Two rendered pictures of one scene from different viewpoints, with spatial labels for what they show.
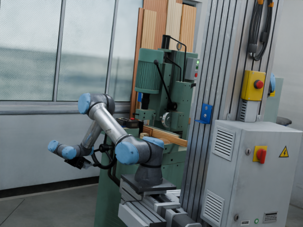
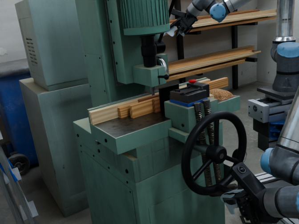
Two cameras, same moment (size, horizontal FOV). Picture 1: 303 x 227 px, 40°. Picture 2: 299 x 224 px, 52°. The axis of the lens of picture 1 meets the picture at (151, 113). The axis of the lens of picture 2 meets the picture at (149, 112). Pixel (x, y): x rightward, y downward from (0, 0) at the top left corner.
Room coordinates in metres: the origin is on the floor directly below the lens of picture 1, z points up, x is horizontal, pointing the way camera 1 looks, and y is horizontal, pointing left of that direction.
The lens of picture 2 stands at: (2.69, 1.21, 1.28)
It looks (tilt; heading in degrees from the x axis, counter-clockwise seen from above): 18 degrees down; 285
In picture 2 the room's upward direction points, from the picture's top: 6 degrees counter-clockwise
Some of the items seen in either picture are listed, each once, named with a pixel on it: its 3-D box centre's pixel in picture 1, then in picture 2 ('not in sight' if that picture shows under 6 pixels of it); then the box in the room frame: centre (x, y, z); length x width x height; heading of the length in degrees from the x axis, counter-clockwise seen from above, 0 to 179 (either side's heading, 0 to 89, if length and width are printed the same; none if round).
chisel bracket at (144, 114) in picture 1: (145, 115); (149, 76); (2.98, 0.04, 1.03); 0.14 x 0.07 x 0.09; 137
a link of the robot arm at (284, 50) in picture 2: not in sight; (288, 56); (2.37, -0.47, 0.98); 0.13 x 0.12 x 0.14; 92
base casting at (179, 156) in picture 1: (150, 150); (142, 132); (3.06, -0.03, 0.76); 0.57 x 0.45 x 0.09; 137
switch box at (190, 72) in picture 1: (193, 69); not in sight; (3.11, -0.27, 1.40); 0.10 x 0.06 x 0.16; 137
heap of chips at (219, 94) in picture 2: (161, 140); (218, 92); (2.72, -0.09, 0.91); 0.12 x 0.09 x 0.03; 137
